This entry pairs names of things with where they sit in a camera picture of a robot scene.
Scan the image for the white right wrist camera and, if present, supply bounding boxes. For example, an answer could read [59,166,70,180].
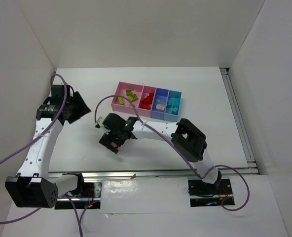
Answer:
[95,117,105,129]

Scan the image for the aluminium rail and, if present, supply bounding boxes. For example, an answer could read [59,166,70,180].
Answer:
[220,68,259,174]
[47,168,211,181]

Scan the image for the red lego brick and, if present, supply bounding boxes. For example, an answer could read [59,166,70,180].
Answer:
[139,93,154,110]

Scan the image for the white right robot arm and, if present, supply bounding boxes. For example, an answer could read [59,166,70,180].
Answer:
[95,113,221,190]

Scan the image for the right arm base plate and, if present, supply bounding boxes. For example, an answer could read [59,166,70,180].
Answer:
[188,179,235,207]

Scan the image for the teal legos in container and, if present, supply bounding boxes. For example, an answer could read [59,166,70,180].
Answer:
[166,97,181,115]

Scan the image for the aluminium rail front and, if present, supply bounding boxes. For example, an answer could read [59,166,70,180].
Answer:
[47,168,211,181]

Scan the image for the blue purple container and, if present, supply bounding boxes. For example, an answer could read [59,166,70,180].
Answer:
[150,88,169,120]

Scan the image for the pink small container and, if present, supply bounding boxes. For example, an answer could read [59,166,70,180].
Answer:
[137,86,156,117]

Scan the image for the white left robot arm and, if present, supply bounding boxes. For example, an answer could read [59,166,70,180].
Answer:
[5,85,91,208]

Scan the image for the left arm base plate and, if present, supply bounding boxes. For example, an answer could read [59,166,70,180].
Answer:
[68,178,102,210]

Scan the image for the green lego brick from stack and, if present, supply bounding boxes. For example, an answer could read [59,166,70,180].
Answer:
[118,96,125,105]

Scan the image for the white tan lego plate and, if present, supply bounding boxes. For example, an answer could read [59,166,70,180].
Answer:
[156,104,165,111]

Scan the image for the green lego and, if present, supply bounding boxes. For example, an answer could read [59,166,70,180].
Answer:
[128,94,138,102]

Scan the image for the aluminium rail right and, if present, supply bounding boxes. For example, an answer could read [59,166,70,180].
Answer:
[220,68,259,174]

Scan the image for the red white flower lego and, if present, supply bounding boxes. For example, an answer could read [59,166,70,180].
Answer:
[111,142,119,150]

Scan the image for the pink large container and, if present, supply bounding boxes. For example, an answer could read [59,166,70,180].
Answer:
[111,82,143,114]

